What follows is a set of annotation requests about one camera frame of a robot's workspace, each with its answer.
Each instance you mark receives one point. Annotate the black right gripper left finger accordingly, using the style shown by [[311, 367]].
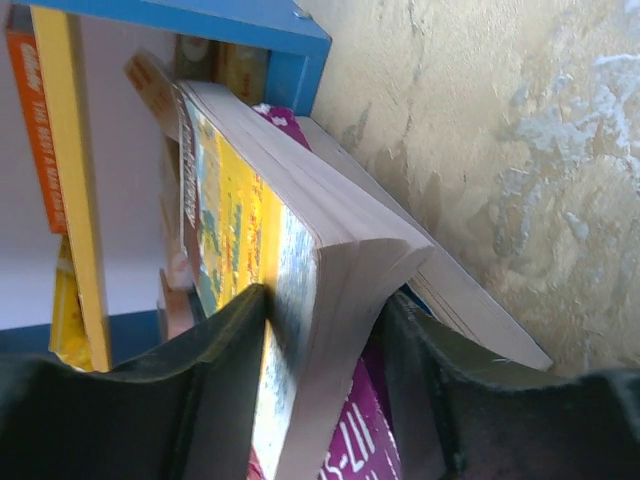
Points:
[[183, 410]]

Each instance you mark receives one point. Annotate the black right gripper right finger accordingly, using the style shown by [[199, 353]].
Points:
[[460, 411]]

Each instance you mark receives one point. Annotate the purple book underneath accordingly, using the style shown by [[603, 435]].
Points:
[[362, 446]]

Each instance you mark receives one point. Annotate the yellow illustrated book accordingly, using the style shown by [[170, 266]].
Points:
[[259, 207]]

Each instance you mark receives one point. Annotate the yellow chips bag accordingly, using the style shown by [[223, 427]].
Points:
[[68, 339]]

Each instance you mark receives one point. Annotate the blue pink yellow shelf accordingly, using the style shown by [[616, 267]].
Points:
[[299, 49]]

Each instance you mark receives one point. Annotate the red flat box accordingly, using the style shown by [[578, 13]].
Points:
[[23, 54]]

